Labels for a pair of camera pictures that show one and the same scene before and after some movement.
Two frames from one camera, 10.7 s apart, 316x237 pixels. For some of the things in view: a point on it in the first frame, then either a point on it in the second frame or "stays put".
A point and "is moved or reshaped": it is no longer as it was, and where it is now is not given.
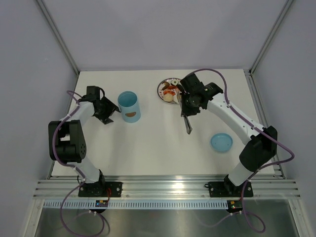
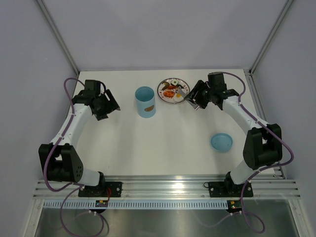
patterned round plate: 167,90 stays put
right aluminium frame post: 287,4 stays put
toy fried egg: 175,98 stays put
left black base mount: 100,189 stays put
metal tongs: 188,126 is moved or reshaped
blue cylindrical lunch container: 129,102 → 145,96
